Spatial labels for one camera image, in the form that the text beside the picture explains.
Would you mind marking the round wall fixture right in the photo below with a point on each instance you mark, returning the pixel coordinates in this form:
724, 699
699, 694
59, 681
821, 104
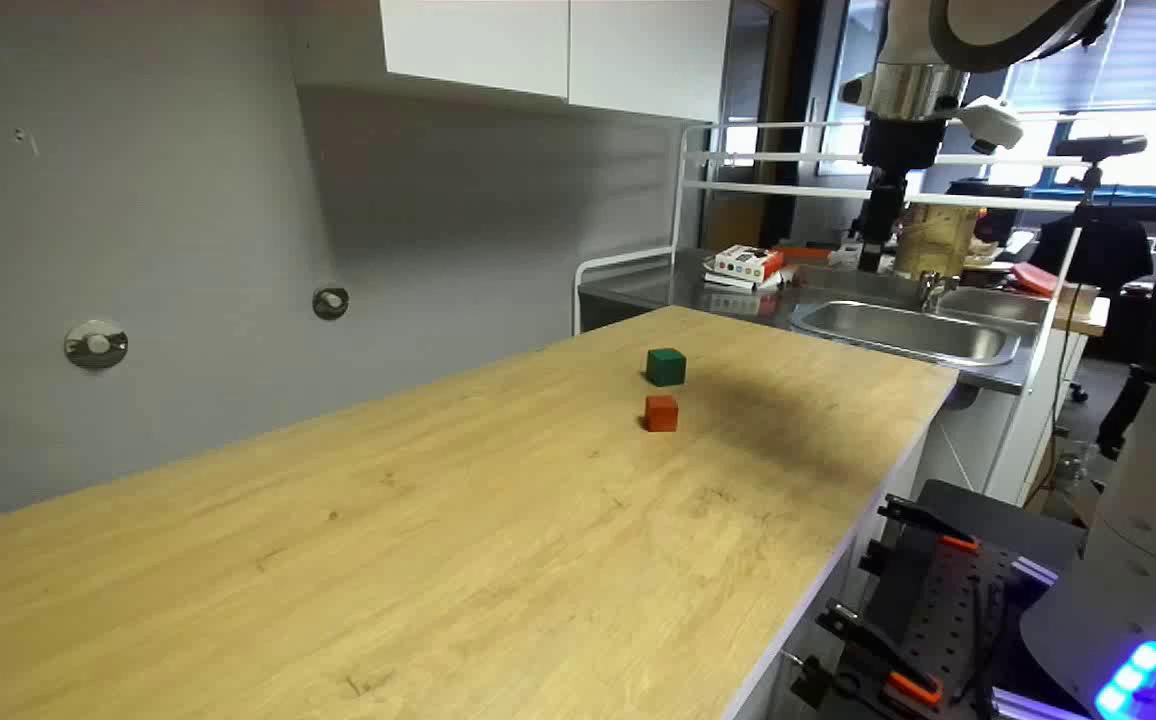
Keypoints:
331, 302

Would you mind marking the red white box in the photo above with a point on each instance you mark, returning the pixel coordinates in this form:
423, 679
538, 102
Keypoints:
745, 265

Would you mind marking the orange block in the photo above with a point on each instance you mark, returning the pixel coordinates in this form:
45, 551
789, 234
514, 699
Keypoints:
662, 414

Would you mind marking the beige jar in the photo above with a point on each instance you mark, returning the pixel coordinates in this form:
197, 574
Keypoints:
935, 237

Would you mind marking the black orange clamp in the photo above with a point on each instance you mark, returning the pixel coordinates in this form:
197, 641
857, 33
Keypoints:
875, 673
931, 520

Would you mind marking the white wall cabinet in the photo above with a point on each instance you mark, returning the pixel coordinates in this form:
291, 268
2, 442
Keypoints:
646, 59

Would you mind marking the green block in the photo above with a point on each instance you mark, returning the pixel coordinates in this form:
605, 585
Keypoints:
667, 366

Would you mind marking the round wall fixture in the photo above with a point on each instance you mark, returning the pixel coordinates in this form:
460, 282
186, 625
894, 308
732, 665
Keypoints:
331, 302
97, 347

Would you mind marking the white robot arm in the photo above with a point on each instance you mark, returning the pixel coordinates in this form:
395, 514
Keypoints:
926, 59

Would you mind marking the black office chair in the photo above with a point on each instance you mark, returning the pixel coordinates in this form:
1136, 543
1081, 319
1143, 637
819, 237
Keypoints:
1101, 248

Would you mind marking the round wall fixture left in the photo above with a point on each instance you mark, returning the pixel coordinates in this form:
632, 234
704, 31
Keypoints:
97, 347

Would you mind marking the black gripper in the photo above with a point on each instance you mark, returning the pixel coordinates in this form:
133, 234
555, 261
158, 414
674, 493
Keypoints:
894, 150

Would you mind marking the black orange clamp upper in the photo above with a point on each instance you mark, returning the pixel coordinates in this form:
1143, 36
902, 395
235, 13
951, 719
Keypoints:
931, 520

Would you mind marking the stainless steel sink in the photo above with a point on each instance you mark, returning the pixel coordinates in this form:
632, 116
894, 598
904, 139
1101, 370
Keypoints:
910, 333

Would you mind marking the black camera on stand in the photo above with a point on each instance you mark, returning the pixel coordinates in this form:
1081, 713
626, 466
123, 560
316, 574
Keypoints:
1094, 155

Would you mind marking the black orange clamp lower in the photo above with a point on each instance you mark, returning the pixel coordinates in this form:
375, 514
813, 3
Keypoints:
875, 673

